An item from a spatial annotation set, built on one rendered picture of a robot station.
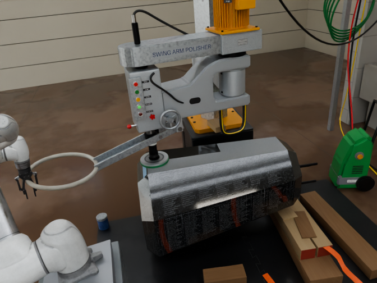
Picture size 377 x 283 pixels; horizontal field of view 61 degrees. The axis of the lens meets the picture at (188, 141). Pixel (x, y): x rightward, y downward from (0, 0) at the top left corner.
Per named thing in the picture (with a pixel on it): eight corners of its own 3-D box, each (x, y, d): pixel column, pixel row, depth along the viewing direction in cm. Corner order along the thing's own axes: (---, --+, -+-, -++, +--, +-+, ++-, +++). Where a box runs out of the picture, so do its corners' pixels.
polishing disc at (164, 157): (146, 151, 258) (146, 150, 257) (171, 153, 252) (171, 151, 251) (136, 165, 240) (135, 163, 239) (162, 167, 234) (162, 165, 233)
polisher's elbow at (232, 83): (216, 90, 251) (215, 65, 242) (240, 87, 253) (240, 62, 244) (223, 98, 234) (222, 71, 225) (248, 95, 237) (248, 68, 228)
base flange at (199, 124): (185, 115, 342) (185, 110, 340) (230, 108, 349) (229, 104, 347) (196, 134, 299) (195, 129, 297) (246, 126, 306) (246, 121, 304)
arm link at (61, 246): (94, 261, 147) (79, 224, 137) (54, 283, 139) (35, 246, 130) (84, 242, 160) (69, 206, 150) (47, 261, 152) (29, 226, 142)
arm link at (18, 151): (30, 153, 212) (7, 158, 206) (24, 131, 205) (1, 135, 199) (31, 160, 203) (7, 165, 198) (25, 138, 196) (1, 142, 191)
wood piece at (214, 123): (206, 124, 307) (206, 120, 304) (216, 122, 309) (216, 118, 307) (215, 133, 290) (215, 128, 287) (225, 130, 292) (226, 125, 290)
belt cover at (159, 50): (244, 48, 246) (244, 24, 238) (262, 54, 224) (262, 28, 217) (119, 67, 221) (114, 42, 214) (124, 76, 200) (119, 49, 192)
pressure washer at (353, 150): (359, 172, 353) (373, 96, 313) (373, 191, 322) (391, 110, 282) (326, 173, 356) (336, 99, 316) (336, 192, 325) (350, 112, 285)
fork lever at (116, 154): (178, 120, 250) (175, 115, 247) (185, 129, 233) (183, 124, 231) (95, 160, 241) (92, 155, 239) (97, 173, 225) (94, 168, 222)
